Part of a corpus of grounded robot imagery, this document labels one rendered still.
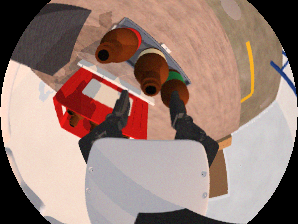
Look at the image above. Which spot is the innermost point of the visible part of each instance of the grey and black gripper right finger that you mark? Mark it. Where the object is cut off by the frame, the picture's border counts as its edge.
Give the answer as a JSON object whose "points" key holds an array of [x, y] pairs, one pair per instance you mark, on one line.
{"points": [[183, 123]]}

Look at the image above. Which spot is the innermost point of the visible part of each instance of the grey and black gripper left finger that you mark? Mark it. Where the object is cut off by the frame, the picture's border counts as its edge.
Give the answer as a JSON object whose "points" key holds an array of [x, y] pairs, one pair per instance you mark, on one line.
{"points": [[114, 122]]}

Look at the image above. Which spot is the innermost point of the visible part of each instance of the red crate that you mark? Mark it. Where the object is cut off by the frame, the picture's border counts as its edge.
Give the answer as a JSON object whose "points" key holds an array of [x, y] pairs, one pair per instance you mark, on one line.
{"points": [[93, 98]]}

